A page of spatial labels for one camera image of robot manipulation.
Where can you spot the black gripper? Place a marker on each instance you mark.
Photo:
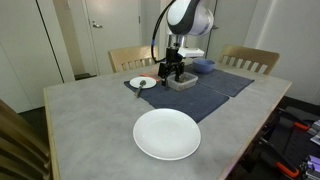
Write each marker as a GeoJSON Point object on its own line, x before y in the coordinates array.
{"type": "Point", "coordinates": [174, 56]}

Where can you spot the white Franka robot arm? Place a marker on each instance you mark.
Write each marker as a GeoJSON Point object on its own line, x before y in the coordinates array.
{"type": "Point", "coordinates": [191, 16]}

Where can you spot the orange translucent lunchbox lid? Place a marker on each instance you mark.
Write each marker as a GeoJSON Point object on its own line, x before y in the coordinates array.
{"type": "Point", "coordinates": [150, 76]}

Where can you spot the blue bowl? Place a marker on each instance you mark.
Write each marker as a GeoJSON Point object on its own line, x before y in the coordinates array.
{"type": "Point", "coordinates": [204, 66]}

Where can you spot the small white plate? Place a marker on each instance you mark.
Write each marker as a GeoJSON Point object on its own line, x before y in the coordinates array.
{"type": "Point", "coordinates": [148, 83]}

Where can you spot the dark blue placemat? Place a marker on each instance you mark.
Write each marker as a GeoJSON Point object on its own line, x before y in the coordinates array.
{"type": "Point", "coordinates": [186, 103]}
{"type": "Point", "coordinates": [223, 81]}

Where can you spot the metal spoon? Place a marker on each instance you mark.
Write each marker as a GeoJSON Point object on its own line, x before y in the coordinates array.
{"type": "Point", "coordinates": [140, 88]}

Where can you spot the light wooden chair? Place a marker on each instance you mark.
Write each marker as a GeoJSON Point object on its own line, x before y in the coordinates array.
{"type": "Point", "coordinates": [20, 143]}
{"type": "Point", "coordinates": [250, 55]}
{"type": "Point", "coordinates": [133, 55]}

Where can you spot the large white plate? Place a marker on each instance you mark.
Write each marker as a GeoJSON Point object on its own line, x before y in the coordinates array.
{"type": "Point", "coordinates": [166, 133]}

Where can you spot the white closet door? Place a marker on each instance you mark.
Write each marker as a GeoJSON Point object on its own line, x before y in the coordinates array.
{"type": "Point", "coordinates": [23, 50]}

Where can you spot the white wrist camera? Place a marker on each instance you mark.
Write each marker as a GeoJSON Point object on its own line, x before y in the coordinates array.
{"type": "Point", "coordinates": [191, 52]}

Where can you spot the aluminium frame rail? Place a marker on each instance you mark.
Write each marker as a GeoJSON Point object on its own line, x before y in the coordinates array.
{"type": "Point", "coordinates": [313, 166]}

